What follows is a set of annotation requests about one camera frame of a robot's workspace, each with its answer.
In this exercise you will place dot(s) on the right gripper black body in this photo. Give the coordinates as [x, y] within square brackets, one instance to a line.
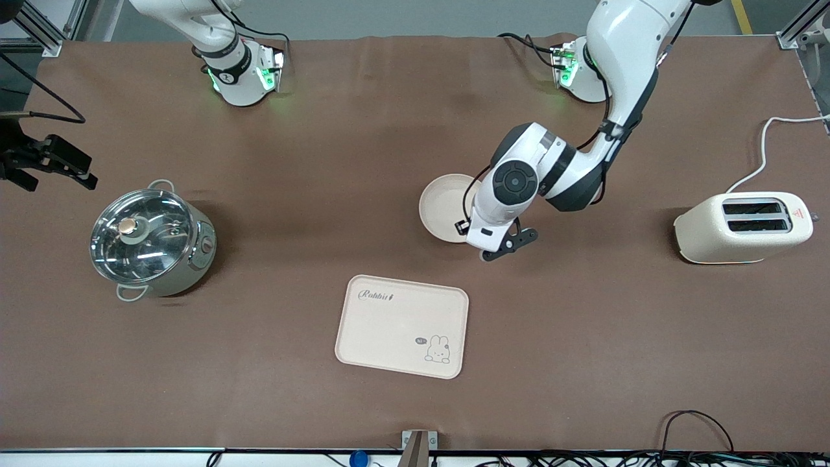
[14, 155]

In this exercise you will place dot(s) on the round cream plate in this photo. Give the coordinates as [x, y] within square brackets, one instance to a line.
[441, 207]

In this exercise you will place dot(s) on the grey metal bracket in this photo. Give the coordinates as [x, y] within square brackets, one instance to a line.
[418, 447]

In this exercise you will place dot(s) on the cream rabbit print tray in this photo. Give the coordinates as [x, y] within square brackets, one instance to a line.
[389, 331]

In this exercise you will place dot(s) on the blue round cap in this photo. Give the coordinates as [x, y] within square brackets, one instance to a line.
[358, 459]

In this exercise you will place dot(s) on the steel cooking pot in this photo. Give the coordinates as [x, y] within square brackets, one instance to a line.
[201, 256]

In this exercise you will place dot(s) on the aluminium frame profile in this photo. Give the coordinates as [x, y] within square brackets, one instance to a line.
[39, 29]
[801, 26]

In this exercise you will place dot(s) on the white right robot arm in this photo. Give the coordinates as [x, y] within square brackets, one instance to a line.
[237, 81]

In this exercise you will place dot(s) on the cream two-slot toaster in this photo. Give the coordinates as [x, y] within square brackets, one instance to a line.
[713, 233]

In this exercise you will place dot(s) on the brown table cover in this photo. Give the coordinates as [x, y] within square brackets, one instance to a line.
[324, 162]

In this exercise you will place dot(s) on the glass pot lid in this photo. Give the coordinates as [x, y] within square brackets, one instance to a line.
[155, 250]

